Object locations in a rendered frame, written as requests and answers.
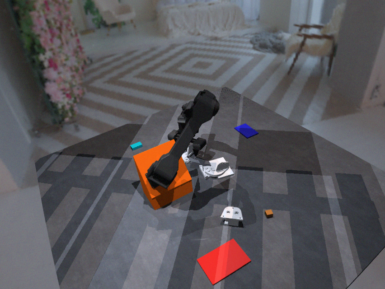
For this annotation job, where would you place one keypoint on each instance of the blue flat plate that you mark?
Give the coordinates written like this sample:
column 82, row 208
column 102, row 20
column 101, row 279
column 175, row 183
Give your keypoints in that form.
column 246, row 130

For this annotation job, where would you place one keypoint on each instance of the small cyan block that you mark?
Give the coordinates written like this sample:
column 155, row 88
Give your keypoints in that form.
column 136, row 145

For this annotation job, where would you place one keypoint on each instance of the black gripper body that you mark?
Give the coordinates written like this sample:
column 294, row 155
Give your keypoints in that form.
column 198, row 143

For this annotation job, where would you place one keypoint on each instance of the white metal mounting plate with holes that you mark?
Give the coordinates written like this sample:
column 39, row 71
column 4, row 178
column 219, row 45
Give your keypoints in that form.
column 203, row 168

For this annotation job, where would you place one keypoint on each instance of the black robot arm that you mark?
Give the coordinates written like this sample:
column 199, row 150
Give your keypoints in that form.
column 193, row 115

